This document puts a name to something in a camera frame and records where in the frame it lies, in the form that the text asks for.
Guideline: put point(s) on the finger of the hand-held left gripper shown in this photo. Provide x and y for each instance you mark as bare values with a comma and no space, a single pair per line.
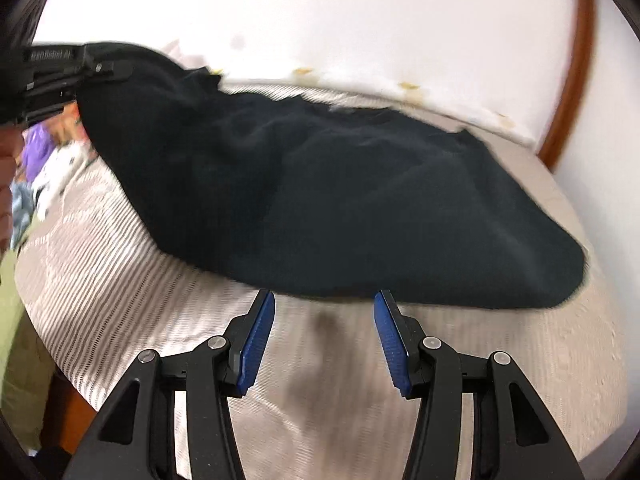
52,97
107,69

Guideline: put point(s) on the black sweatshirt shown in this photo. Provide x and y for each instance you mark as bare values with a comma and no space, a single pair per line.
325,200

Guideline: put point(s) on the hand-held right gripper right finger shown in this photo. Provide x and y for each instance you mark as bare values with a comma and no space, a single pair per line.
392,345

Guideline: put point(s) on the white quilt with yellow spots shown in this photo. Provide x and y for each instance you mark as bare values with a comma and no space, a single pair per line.
450,95

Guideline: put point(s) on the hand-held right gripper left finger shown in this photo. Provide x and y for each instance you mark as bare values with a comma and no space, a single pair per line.
257,345

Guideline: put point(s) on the beige striped bedspread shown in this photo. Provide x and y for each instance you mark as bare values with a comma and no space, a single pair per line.
150,310

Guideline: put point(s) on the brown wooden trim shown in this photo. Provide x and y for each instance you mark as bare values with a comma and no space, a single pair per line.
570,85

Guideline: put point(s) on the olive green cloth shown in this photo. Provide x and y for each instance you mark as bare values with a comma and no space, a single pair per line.
20,340

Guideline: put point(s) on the person's left hand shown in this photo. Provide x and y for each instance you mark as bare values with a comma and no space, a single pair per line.
9,185

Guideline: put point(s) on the brown wooden bed frame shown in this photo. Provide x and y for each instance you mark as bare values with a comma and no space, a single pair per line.
65,410

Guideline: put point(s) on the colourful printed cloth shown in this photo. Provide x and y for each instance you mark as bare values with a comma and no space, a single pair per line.
50,170

